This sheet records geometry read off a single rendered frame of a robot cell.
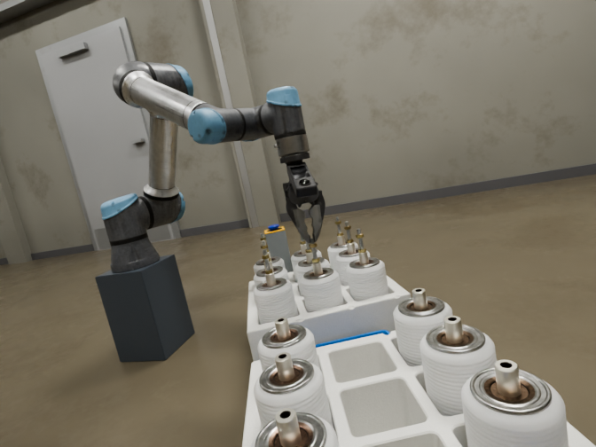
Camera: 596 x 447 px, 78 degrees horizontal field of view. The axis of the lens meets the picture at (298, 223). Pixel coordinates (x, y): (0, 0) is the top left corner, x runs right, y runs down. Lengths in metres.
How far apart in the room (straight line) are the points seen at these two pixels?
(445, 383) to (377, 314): 0.38
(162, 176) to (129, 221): 0.18
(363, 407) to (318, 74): 3.03
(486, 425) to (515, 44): 3.19
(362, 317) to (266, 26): 3.06
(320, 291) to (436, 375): 0.40
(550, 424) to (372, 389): 0.26
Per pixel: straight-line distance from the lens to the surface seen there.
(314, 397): 0.52
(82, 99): 4.55
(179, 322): 1.37
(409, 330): 0.64
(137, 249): 1.28
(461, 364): 0.54
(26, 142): 5.22
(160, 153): 1.27
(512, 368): 0.46
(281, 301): 0.88
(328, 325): 0.88
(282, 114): 0.86
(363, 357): 0.74
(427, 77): 3.35
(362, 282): 0.91
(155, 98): 1.00
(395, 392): 0.64
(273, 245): 1.27
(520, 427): 0.45
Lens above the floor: 0.53
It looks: 9 degrees down
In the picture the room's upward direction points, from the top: 11 degrees counter-clockwise
